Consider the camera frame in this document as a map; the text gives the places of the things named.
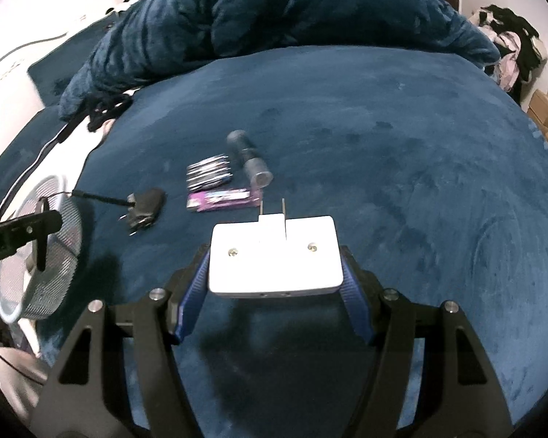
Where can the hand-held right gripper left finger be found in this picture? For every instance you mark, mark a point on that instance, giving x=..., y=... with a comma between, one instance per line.
x=192, y=292

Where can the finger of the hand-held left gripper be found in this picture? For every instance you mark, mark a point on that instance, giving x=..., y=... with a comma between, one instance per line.
x=27, y=229

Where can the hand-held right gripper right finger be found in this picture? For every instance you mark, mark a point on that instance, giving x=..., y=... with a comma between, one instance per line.
x=354, y=301

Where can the pale blue plastic mesh basket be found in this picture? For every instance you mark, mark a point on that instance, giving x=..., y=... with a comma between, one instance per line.
x=59, y=255

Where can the white charger adapter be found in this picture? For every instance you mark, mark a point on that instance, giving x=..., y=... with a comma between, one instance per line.
x=274, y=260

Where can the purple patterned plastic case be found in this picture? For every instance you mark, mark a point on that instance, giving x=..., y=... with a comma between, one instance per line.
x=223, y=200

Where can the black car key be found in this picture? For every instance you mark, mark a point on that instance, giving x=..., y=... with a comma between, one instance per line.
x=148, y=203

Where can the shrink-wrapped battery pack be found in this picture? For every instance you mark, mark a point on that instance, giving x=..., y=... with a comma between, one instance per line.
x=208, y=172

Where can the pale cloth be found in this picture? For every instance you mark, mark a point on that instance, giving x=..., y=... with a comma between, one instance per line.
x=13, y=365

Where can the blue plush blanket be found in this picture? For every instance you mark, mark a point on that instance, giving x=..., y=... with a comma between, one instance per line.
x=392, y=169

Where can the dark blue pillow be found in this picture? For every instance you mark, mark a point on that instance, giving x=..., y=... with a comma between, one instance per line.
x=59, y=73

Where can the crumpled blue duvet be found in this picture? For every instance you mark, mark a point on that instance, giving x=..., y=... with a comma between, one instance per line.
x=301, y=4

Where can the pile of clothes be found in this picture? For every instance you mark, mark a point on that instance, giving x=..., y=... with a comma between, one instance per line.
x=525, y=41

